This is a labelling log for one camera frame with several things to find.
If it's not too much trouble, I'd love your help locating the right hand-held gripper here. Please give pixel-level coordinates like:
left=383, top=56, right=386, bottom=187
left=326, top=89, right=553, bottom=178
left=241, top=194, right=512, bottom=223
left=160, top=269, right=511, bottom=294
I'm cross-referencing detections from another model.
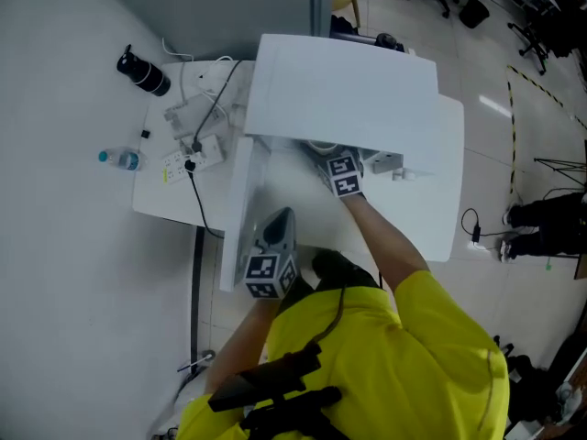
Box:
left=300, top=142, right=367, bottom=200

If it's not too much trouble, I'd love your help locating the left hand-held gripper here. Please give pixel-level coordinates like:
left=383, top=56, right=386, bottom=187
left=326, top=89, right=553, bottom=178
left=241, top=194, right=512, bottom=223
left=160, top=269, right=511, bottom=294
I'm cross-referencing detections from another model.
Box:
left=242, top=206, right=302, bottom=301

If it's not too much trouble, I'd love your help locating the white microwave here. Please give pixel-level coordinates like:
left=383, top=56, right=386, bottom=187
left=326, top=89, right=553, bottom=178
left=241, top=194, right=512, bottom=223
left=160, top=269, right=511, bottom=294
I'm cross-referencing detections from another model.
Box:
left=218, top=33, right=441, bottom=293

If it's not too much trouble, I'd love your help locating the person's left forearm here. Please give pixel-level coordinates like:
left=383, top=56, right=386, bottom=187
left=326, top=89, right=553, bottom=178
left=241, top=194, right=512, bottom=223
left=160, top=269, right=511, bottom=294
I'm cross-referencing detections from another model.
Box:
left=204, top=296, right=282, bottom=396

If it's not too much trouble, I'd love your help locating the person's right forearm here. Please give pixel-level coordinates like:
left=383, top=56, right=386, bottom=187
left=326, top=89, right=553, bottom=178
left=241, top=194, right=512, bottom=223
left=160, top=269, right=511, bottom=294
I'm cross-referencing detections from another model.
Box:
left=341, top=192, right=433, bottom=298

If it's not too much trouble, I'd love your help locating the black table leg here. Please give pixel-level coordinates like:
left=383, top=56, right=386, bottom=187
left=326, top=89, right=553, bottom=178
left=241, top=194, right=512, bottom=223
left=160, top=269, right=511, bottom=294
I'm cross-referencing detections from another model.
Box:
left=189, top=225, right=205, bottom=376

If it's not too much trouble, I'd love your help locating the white power strip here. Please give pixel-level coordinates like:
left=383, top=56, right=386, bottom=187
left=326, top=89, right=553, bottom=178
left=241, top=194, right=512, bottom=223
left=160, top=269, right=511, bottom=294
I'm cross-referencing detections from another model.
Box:
left=161, top=134, right=227, bottom=185

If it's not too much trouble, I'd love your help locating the yellow shirt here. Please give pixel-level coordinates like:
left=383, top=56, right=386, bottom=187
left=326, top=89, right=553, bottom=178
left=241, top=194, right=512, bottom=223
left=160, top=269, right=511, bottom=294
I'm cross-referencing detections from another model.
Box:
left=175, top=270, right=512, bottom=440

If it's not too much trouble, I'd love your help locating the clear plastic adapter holder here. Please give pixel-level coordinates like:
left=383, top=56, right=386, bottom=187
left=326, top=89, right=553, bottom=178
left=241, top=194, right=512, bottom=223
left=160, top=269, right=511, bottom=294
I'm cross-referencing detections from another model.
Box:
left=163, top=100, right=195, bottom=140

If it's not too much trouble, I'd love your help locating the yellow black floor tape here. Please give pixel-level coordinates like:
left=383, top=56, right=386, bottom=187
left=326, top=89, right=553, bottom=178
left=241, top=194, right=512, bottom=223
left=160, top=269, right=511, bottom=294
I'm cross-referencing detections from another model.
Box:
left=505, top=64, right=587, bottom=196

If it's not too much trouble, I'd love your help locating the clear plastic water bottle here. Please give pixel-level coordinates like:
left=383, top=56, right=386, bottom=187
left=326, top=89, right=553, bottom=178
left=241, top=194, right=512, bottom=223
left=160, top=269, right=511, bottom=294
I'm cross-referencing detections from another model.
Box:
left=97, top=146, right=149, bottom=172

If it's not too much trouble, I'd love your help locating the black waste bin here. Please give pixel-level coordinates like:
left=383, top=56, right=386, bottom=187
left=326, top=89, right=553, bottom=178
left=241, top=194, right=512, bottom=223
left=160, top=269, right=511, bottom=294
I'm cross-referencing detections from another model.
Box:
left=459, top=0, right=492, bottom=29

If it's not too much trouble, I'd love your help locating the black tripod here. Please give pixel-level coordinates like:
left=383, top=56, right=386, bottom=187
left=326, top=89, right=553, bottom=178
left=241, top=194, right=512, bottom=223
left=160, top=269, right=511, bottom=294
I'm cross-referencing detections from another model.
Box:
left=533, top=155, right=587, bottom=174

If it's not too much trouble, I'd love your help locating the black water flask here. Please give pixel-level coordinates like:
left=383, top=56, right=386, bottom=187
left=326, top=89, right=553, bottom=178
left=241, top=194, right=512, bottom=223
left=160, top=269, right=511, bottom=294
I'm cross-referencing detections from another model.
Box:
left=116, top=43, right=172, bottom=98

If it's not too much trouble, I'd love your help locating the black chair base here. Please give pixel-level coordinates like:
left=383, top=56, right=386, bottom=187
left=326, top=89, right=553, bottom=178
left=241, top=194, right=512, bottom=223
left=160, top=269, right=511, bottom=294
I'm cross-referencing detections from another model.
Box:
left=506, top=15, right=552, bottom=76

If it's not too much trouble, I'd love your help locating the thin black chest cable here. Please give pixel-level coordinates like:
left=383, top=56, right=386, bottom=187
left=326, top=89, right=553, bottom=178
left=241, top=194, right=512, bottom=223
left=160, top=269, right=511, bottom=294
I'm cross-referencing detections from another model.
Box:
left=310, top=283, right=348, bottom=347

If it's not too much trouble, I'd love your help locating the black chest mount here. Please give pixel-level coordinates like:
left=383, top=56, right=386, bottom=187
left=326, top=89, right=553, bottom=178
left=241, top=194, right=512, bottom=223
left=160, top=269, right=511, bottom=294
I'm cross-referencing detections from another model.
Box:
left=207, top=342, right=352, bottom=440

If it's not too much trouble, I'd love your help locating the black adapter with cable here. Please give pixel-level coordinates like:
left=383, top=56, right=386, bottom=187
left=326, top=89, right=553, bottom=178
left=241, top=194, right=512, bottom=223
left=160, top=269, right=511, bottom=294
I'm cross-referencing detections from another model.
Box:
left=460, top=207, right=506, bottom=248

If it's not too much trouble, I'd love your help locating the black power cable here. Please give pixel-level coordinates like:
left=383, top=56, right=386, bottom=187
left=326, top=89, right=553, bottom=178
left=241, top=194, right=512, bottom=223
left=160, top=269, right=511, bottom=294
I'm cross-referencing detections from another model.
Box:
left=183, top=59, right=245, bottom=240

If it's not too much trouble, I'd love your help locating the white charger cable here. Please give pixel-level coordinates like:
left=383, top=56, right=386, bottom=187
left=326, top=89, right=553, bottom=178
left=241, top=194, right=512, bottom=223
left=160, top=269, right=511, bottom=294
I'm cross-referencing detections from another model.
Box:
left=161, top=38, right=236, bottom=123

